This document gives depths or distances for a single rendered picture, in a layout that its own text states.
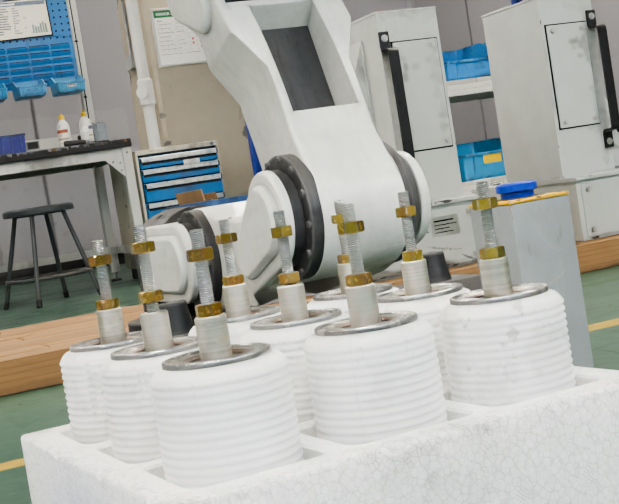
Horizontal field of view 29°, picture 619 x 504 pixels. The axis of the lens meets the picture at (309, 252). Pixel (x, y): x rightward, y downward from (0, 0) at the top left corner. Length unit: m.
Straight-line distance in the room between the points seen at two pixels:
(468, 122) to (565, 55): 6.50
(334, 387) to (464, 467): 0.10
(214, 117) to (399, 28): 4.16
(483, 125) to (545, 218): 8.78
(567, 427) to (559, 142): 2.76
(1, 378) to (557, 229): 1.86
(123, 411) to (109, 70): 8.76
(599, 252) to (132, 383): 2.69
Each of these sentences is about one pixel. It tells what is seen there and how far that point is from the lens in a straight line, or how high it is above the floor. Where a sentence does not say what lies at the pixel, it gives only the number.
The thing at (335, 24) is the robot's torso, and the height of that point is 0.54.
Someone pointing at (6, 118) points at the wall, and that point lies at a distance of 9.42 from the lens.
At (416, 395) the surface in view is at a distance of 0.85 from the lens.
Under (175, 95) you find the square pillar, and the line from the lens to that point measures 7.40.
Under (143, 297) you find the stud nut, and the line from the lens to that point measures 0.93.
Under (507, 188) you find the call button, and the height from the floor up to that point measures 0.33.
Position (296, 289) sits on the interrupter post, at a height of 0.28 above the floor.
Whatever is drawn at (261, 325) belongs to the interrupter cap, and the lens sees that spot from 0.96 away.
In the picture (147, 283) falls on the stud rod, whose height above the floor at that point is 0.30.
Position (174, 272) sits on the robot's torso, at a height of 0.27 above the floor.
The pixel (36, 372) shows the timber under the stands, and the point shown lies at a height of 0.04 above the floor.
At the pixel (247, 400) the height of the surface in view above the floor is 0.23.
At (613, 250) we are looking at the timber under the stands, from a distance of 3.53.
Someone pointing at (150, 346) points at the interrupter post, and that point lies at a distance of 0.93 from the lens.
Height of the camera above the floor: 0.36
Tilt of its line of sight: 3 degrees down
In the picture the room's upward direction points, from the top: 9 degrees counter-clockwise
